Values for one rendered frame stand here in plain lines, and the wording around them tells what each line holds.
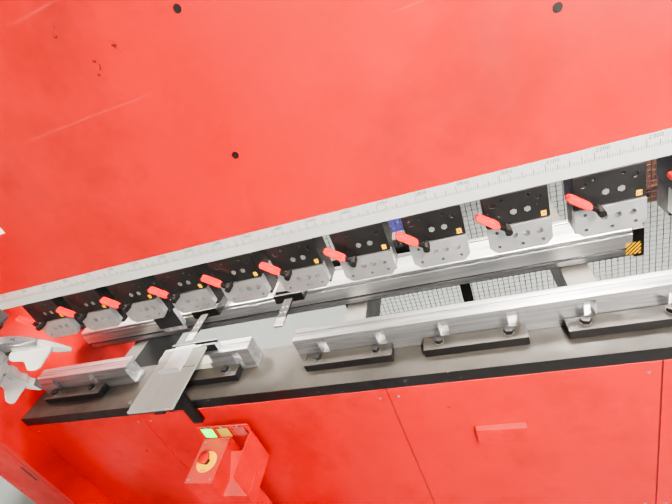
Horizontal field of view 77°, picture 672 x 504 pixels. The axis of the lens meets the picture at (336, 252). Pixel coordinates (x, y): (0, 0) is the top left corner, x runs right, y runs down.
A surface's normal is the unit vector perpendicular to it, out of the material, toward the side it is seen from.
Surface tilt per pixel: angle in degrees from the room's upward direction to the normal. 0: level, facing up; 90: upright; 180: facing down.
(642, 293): 90
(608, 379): 90
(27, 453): 90
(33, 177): 90
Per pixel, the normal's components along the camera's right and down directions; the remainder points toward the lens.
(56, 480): 0.93, -0.20
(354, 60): -0.15, 0.55
